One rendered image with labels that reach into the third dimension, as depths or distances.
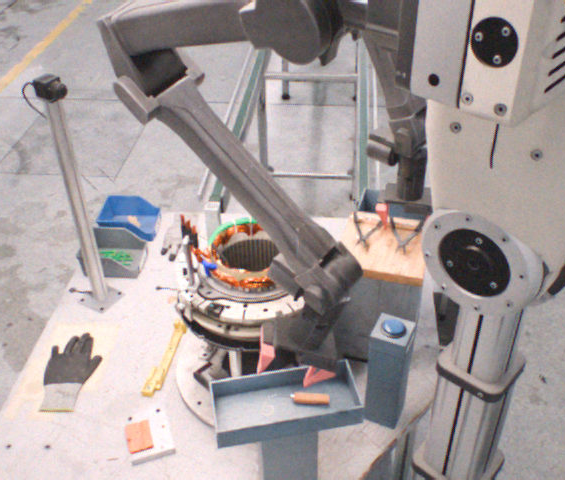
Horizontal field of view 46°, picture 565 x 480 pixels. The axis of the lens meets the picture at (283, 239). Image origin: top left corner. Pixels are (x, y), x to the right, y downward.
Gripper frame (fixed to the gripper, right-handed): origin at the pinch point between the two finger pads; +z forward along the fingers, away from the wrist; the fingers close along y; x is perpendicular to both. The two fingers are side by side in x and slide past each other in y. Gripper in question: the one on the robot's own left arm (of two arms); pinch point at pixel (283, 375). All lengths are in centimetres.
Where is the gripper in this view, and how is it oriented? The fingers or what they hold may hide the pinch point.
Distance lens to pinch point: 111.4
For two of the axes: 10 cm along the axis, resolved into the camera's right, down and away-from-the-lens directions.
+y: -9.2, -3.0, -2.4
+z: -3.8, 7.6, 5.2
